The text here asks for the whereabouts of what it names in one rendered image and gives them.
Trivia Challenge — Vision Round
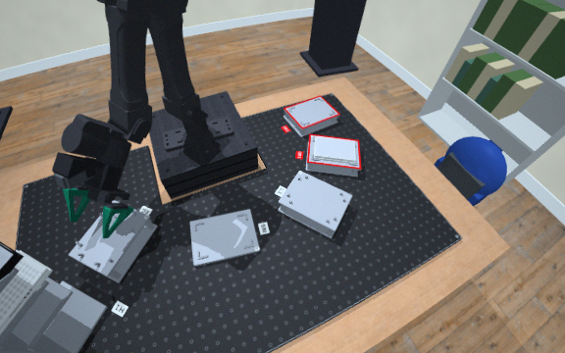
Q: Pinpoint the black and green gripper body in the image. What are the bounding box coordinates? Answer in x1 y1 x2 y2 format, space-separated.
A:
74 165 130 209

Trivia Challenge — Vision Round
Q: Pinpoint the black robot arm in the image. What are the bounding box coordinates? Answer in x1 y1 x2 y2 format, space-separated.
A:
52 0 233 191

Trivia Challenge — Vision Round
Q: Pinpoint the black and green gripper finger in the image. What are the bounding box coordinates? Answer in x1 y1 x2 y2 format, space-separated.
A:
63 188 90 222
102 206 133 238

